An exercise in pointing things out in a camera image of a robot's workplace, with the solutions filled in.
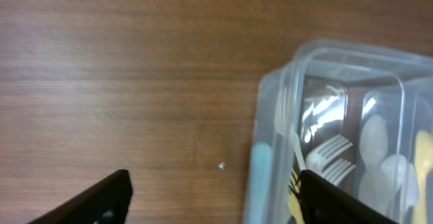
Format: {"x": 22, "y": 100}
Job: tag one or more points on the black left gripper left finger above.
{"x": 107, "y": 201}

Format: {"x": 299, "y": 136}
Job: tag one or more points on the yellow plastic fork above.
{"x": 293, "y": 203}

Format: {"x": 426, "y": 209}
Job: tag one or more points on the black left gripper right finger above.
{"x": 324, "y": 203}

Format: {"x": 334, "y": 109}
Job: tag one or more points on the yellow plastic spoon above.
{"x": 423, "y": 165}

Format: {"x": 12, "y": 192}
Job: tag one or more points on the white plastic spoon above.
{"x": 402, "y": 173}
{"x": 373, "y": 145}

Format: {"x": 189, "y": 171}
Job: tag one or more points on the white plastic fork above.
{"x": 337, "y": 171}
{"x": 323, "y": 154}
{"x": 283, "y": 125}

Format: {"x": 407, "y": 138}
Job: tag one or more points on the blue plastic fork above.
{"x": 260, "y": 169}

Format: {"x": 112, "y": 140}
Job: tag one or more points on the clear left plastic container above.
{"x": 360, "y": 116}

